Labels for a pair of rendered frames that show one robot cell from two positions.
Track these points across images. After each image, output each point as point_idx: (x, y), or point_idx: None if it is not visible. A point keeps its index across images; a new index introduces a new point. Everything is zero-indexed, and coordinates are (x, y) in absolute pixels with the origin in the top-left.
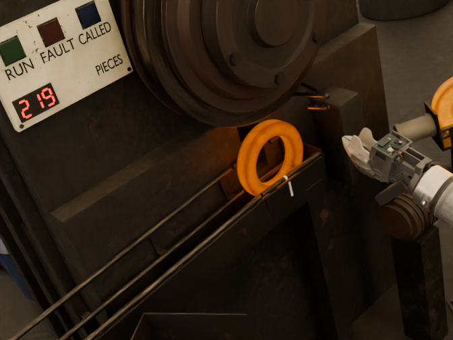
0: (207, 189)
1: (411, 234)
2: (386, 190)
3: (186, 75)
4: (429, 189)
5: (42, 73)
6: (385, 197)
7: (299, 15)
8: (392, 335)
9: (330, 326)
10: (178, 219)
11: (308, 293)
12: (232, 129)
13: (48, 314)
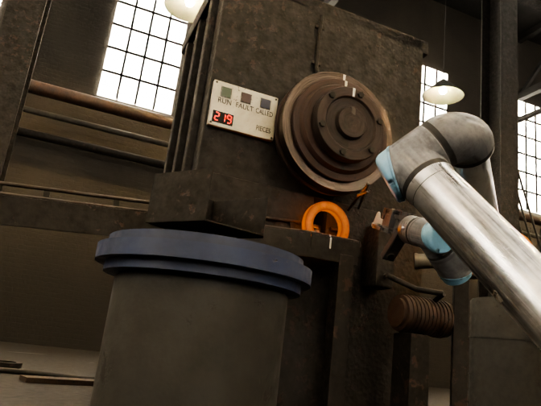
0: (281, 219)
1: (405, 318)
2: (387, 242)
3: (295, 128)
4: (407, 219)
5: (232, 109)
6: (386, 249)
7: (364, 130)
8: None
9: (324, 395)
10: None
11: (319, 370)
12: (311, 203)
13: None
